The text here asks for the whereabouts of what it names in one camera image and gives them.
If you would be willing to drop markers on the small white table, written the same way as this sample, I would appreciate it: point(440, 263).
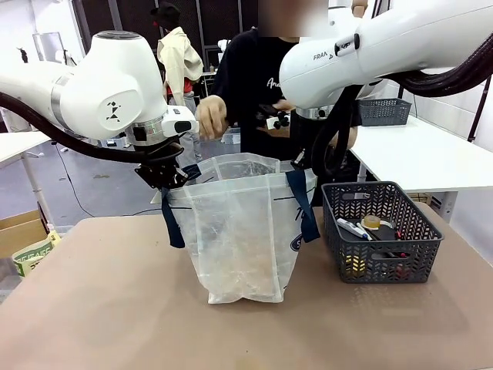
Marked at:
point(19, 144)

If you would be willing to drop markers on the person's right hand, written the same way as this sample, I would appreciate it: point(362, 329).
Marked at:
point(210, 117)

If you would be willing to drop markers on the black stand pole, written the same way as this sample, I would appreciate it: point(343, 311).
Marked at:
point(478, 108)

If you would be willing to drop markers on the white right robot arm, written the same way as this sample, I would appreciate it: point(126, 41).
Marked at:
point(385, 38)

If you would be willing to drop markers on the person in beige jacket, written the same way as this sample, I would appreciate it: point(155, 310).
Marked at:
point(177, 58)

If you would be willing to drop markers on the grey mesh basket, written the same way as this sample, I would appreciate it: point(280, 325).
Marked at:
point(383, 112)

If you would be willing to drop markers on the white blue marker pen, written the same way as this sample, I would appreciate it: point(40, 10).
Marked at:
point(352, 228)

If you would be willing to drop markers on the person's left hand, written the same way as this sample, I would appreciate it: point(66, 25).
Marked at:
point(284, 105)

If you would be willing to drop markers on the yellow item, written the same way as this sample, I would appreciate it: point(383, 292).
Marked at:
point(355, 265)

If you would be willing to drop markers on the red black pen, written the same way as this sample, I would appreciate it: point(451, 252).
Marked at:
point(394, 254)

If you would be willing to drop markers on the person in black t-shirt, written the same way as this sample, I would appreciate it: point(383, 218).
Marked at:
point(246, 77)

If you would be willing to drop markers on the clear tape roll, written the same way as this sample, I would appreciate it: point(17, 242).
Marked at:
point(375, 222)

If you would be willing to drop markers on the dark grey plastic basket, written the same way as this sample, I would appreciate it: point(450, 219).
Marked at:
point(385, 268)

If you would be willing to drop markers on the flat black item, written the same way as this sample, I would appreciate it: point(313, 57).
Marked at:
point(383, 234)

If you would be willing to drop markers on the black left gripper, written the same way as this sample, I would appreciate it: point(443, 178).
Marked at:
point(161, 173)

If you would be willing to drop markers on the green white paper bag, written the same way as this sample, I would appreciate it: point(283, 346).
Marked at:
point(34, 254)

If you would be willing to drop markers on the cardboard box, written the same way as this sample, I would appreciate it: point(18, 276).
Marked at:
point(19, 231)

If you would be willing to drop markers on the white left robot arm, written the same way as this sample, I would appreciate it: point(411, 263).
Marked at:
point(115, 77)

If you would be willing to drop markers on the small red item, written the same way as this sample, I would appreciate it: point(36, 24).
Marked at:
point(403, 271)

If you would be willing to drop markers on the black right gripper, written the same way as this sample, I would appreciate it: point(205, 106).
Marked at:
point(300, 160)

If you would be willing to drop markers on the large white table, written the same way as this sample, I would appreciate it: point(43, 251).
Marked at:
point(416, 154)

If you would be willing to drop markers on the black white handheld device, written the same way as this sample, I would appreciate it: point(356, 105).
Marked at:
point(275, 119)

